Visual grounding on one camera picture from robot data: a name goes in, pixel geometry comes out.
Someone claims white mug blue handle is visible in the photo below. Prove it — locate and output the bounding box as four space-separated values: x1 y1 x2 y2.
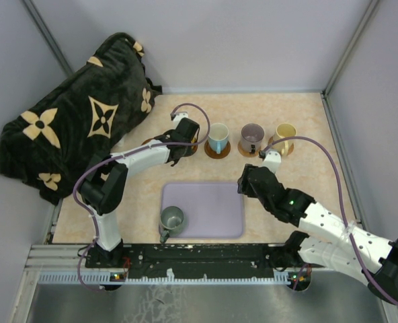
208 123 229 154

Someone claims light woven rattan coaster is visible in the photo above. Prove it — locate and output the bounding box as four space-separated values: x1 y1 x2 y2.
237 142 259 157

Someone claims dark brown wooden coaster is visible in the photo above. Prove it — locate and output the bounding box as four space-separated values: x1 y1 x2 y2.
142 138 155 147

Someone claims purple transparent mug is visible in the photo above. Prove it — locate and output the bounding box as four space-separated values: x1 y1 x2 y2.
240 123 265 153

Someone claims cream yellow ceramic mug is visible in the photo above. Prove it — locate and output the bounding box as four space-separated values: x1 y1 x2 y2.
272 123 297 156

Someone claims grey ceramic mug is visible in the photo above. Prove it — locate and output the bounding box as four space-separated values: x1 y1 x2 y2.
159 206 188 244

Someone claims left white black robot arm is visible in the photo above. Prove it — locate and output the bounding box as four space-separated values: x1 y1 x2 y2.
73 117 200 267

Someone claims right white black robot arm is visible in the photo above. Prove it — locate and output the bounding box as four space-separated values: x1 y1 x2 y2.
238 164 398 306

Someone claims lavender plastic tray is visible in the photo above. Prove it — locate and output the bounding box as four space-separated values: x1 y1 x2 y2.
161 182 245 240

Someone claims black floral plush blanket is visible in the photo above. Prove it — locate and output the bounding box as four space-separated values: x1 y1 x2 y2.
0 32 162 204

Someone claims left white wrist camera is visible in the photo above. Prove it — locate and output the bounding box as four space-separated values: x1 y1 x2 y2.
172 112 188 123

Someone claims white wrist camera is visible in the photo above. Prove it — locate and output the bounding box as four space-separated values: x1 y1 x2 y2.
262 150 282 174
172 112 188 123

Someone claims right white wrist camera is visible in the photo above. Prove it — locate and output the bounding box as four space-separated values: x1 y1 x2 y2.
262 150 282 174

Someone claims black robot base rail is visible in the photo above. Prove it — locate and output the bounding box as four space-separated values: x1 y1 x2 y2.
84 242 324 280

